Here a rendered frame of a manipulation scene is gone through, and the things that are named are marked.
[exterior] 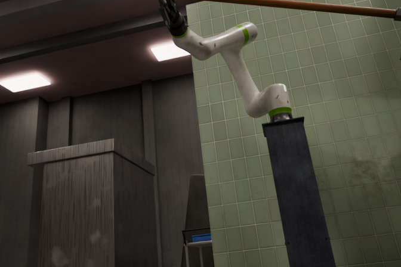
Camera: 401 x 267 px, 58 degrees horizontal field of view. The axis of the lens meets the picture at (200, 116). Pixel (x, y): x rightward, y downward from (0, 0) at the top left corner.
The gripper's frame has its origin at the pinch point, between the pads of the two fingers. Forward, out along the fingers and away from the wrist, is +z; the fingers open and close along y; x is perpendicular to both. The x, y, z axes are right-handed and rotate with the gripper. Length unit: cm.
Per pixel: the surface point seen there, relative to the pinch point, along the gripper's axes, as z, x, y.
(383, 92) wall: -126, -113, -29
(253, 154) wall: -127, -36, 32
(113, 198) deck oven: -322, 153, 83
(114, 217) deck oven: -324, 143, 105
